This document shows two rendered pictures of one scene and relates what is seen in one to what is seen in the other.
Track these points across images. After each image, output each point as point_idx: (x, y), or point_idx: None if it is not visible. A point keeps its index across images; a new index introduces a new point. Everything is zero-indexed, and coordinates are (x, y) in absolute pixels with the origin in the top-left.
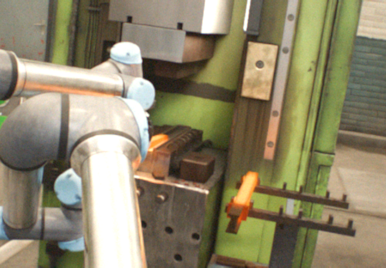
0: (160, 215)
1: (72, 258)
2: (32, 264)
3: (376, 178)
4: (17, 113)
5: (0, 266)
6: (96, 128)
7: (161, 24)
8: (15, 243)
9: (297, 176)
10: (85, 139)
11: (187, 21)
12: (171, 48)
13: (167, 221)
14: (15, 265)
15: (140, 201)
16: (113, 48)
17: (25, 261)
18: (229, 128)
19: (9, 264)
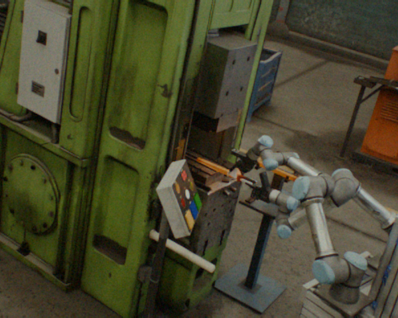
0: (228, 197)
1: None
2: None
3: None
4: (349, 191)
5: None
6: (357, 183)
7: (231, 112)
8: (191, 252)
9: (238, 148)
10: (358, 187)
11: (239, 106)
12: (233, 120)
13: (229, 198)
14: None
15: (223, 196)
16: (266, 142)
17: None
18: None
19: None
